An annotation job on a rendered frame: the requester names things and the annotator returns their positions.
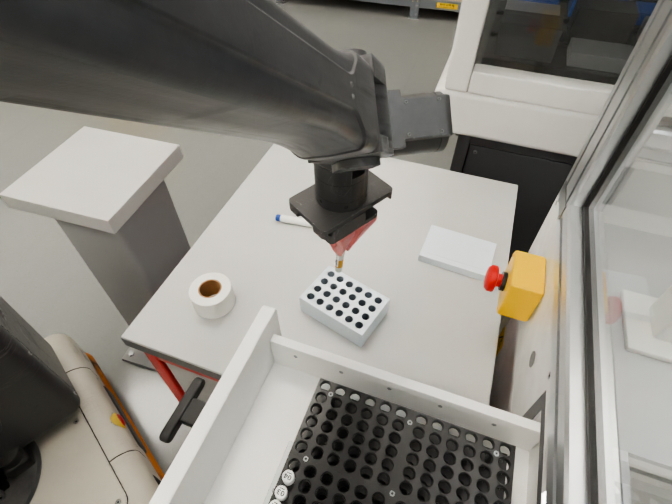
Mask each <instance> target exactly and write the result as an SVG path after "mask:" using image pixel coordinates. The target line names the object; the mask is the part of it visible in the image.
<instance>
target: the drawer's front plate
mask: <svg viewBox="0 0 672 504"><path fill-rule="evenodd" d="M273 334H276V335H279V336H282V335H281V330H280V324H279V319H278V314H277V310H276V309H275V308H272V307H269V306H266V305H264V306H262V308H261V309H260V311H259V313H258V314H257V316H256V318H255V320H254V321H253V323H252V325H251V327H250V328H249V330H248V332H247V334H246V335H245V337H244V339H243V340H242V342H241V344H240V346H239V347H238V349H237V351H236V353H235V354H234V356H233V358H232V360H231V361H230V363H229V365H228V367H227V368H226V370H225V372H224V373H223V375H222V377H221V379H220V380H219V382H218V384H217V386H216V387H215V389H214V391H213V393H212V394H211V396H210V398H209V400H208V401H207V403H206V405H205V407H204V408H203V410H202V412H201V413H200V415H199V417H198V419H197V420H196V422H195V424H194V426H193V427H192V429H191V431H190V433H189V434H188V436H187V438H186V440H185V441H184V443H183V445H182V446H181V448H180V450H179V452H178V453H177V455H176V457H175V459H174V460H173V462H172V464H171V466H170V467H169V469H168V471H167V473H166V474H165V476H164V478H163V479H162V481H161V483H160V485H159V486H158V488H157V490H156V492H155V493H154V495H153V497H152V499H151V500H150V502H149V504H203V503H204V501H205V499H206V497H207V495H208V493H209V491H210V489H211V487H212V485H213V483H214V481H215V479H216V477H217V475H218V473H219V471H220V469H221V467H222V465H223V463H224V461H225V459H226V457H227V455H228V453H229V451H230V449H231V447H232V445H233V443H234V441H235V439H236V437H237V435H238V433H239V431H240V429H241V427H242V425H243V423H244V421H245V419H246V417H247V415H248V414H249V412H250V410H251V408H252V406H253V404H254V402H255V400H256V398H257V396H258V394H259V392H260V390H261V388H262V386H263V384H264V382H265V380H266V378H267V376H268V374H269V372H270V370H271V368H272V366H273V364H274V362H275V361H274V357H273V353H272V349H271V344H270V339H271V337H272V336H273Z"/></svg>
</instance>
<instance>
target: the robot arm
mask: <svg viewBox="0 0 672 504"><path fill-rule="evenodd" d="M0 102H6V103H13V104H19V105H26V106H32V107H39V108H46V109H52V110H59V111H66V112H72V113H79V114H86V115H92V116H99V117H105V118H112V119H119V120H125V121H132V122H139V123H145V124H152V125H159V126H165V127H172V128H178V129H185V130H192V131H198V132H205V133H212V134H218V135H225V136H231V137H238V138H245V139H251V140H258V141H264V142H269V143H273V144H276V145H279V146H282V147H284V148H286V149H288V150H290V151H291V152H292V153H293V154H294V155H295V156H296V157H298V158H300V159H303V160H308V163H313V165H314V180H315V184H313V185H312V186H310V187H308V188H306V189H304V190H303V191H301V192H299V193H297V194H296V195H294V196H292V197H290V198H289V206H290V210H291V211H292V212H293V213H294V214H295V215H296V216H297V217H299V216H301V217H303V218H304V219H305V220H306V221H307V222H308V223H309V224H310V225H311V226H312V227H313V232H314V233H315V234H317V235H318V236H319V237H320V238H321V239H323V240H325V241H326V242H327V243H329V244H330V246H331V248H332V250H333V251H334V252H335V253H336V254H337V255H338V256H342V255H343V253H344V252H345V250H346V251H349V250H350V249H351V248H352V247H353V245H354V244H355V243H356V242H357V241H358V239H359V238H360V237H361V236H362V235H363V234H364V233H365V232H366V231H367V230H368V229H369V228H370V227H371V226H372V225H373V223H374V222H375V221H376V220H377V213H378V211H377V209H376V208H374V207H373V206H374V205H376V204H377V203H379V202H381V201H382V200H384V199H385V198H387V197H388V198H389V199H391V198H392V190H393V188H392V187H391V186H390V185H389V184H387V183H386V182H385V181H383V180H382V179H380V178H379V177H378V176H376V175H375V174H374V173H372V172H371V171H370V170H369V169H372V168H375V167H377V166H380V165H381V161H380V158H389V157H397V156H406V155H415V154H423V153H432V152H440V151H443V150H444V149H445V148H446V146H447V143H448V140H449V137H450V136H452V135H453V128H452V117H451V105H450V95H448V94H443V93H442V92H440V91H436V92H427V93H417V94H407V95H401V92H400V90H399V89H395V90H387V82H386V73H385V66H384V65H383V64H382V63H381V62H380V61H379V60H378V59H377V58H376V57H375V56H374V55H373V54H372V53H369V54H367V52H366V51H365V50H363V49H358V48H349V49H342V50H337V49H335V48H333V47H332V46H330V45H329V44H327V43H326V42H325V41H323V40H322V39H321V38H320V37H318V36H317V35H316V34H315V33H313V32H312V31H311V30H310V29H308V28H307V27H306V26H305V25H303V24H302V23H301V22H300V21H298V20H297V19H296V18H295V17H293V16H292V15H291V14H289V13H288V12H287V11H286V10H284V9H283V8H282V7H281V6H279V5H278V4H277V3H276V2H274V1H273V0H0Z"/></svg>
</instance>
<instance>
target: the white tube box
mask: <svg viewBox="0 0 672 504"><path fill-rule="evenodd" d="M299 301H300V310H302V311H303V312H304V313H306V314H308V315H309V316H311V317H313V318H314V319H316V320H317V321H319V322H321V323H322V324H324V325H325V326H327V327H329V328H330V329H332V330H333V331H335V332H337V333H338V334H340V335H341V336H343V337H345V338H346V339H348V340H350V341H351V342H353V343H354V344H356V345H358V346H359V347H362V346H363V344H364V343H365V342H366V340H367V339H368V338H369V336H370V335H371V334H372V332H373V331H374V330H375V328H376V327H377V326H378V324H379V323H380V322H381V320H382V319H383V318H384V316H385V315H386V313H387V312H388V307H389V301H390V299H388V298H387V297H385V296H384V295H382V294H380V293H378V292H376V291H374V290H373V289H371V288H369V287H367V286H365V285H364V284H362V283H360V282H358V281H356V280H355V279H353V278H351V277H349V276H347V275H345V274H344V273H342V272H340V273H337V272H336V271H335V268H333V267H331V266H328V267H327V268H326V269H325V270H324V271H323V272H322V273H321V274H320V275H319V276H318V278H317V279H316V280H315V281H314V282H313V283H312V284H311V285H310V286H309V287H308V288H307V289H306V290H305V291H304V293H303V294H302V295H301V296H300V297H299Z"/></svg>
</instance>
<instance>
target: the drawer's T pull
mask: <svg viewBox="0 0 672 504"><path fill-rule="evenodd" d="M204 386H205V380H204V379H202V378H200V377H196V378H194V380H193V381H192V383H191V384H190V386H189V388H188V389H187V391H186V392H185V394H184V396H183V397H182V399H181V400H180V402H179V404H178V405H177V407H176V409H175V410H174V412H173V413H172V415H171V417H170V418H169V420H168V422H167V423H166V425H165V426H164V428H163V430H162V431H161V433H160V435H159V439H160V441H162V442H164V443H170V442H171V441H172V440H173V438H174V437H175V435H176V433H177V432H178V430H179V428H180V427H181V425H182V424H184V425H186V426H189V427H191V428H192V427H193V426H194V424H195V422H196V420H197V419H198V417H199V415H200V413H201V412H202V410H203V408H204V407H205V405H206V402H204V401H201V400H199V399H197V398H198V396H199V395H200V393H201V391H202V390H203V388H204Z"/></svg>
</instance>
